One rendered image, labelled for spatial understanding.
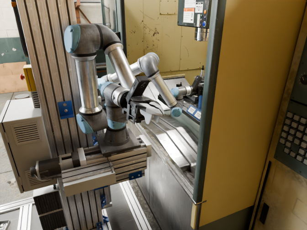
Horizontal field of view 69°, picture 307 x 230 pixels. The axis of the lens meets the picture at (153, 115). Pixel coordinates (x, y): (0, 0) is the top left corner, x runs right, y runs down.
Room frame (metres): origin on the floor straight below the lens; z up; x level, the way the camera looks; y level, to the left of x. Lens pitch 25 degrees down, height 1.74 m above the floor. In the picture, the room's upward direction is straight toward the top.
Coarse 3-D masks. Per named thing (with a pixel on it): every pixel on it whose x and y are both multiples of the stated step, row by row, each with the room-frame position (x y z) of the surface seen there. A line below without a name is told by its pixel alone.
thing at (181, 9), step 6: (180, 0) 2.10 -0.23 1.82; (198, 0) 1.85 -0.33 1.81; (204, 0) 1.79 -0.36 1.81; (210, 0) 1.74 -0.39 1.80; (180, 6) 2.10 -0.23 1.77; (210, 6) 1.74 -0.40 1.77; (180, 12) 2.09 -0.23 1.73; (210, 12) 1.74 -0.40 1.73; (180, 18) 2.09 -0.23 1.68; (180, 24) 2.08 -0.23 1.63; (186, 24) 1.99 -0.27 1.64; (192, 24) 1.91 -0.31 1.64
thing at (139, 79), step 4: (140, 76) 0.73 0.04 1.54; (144, 76) 0.74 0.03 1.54; (136, 80) 0.72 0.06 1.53; (140, 80) 0.71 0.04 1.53; (144, 80) 0.72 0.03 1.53; (148, 80) 0.73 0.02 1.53; (132, 84) 0.73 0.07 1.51; (136, 84) 0.72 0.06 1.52; (140, 84) 0.72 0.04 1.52; (144, 84) 0.72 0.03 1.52; (132, 88) 0.73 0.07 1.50; (136, 88) 0.72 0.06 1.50; (140, 88) 0.72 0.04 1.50; (144, 88) 0.74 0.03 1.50; (128, 92) 0.75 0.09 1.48; (132, 92) 0.73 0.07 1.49; (136, 92) 0.73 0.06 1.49; (140, 92) 0.74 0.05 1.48; (128, 96) 0.75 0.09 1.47; (128, 100) 0.74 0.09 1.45
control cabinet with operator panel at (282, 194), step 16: (304, 16) 1.05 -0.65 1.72; (304, 32) 1.03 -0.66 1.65; (304, 48) 0.98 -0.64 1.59; (304, 64) 0.96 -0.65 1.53; (288, 80) 1.05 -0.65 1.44; (304, 80) 0.93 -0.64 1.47; (288, 96) 1.03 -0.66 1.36; (304, 96) 0.93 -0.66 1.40; (288, 112) 0.97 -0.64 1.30; (304, 112) 0.91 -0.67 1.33; (288, 128) 0.95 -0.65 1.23; (304, 128) 0.89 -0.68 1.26; (272, 144) 1.04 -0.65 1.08; (288, 144) 0.93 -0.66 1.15; (304, 144) 0.87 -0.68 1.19; (272, 160) 1.02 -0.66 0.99; (288, 160) 0.91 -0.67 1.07; (304, 160) 0.85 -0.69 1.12; (272, 176) 1.02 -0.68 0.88; (288, 176) 0.94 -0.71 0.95; (304, 176) 0.83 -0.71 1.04; (272, 192) 0.99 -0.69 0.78; (288, 192) 0.92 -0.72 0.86; (304, 192) 0.85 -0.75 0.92; (256, 208) 1.04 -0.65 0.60; (272, 208) 0.97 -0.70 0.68; (288, 208) 0.89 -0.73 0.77; (304, 208) 0.83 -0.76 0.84; (256, 224) 1.03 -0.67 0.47; (272, 224) 0.94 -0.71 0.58; (288, 224) 0.87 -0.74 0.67; (304, 224) 0.80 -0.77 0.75
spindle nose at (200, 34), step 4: (196, 28) 2.08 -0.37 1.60; (200, 28) 2.05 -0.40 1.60; (196, 32) 2.07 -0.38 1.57; (200, 32) 2.05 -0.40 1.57; (204, 32) 2.03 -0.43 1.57; (208, 32) 2.04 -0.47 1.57; (196, 36) 2.07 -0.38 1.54; (200, 36) 2.04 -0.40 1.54; (204, 36) 2.03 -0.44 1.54; (196, 40) 2.07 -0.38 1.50; (200, 40) 2.04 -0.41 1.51; (204, 40) 2.03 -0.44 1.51
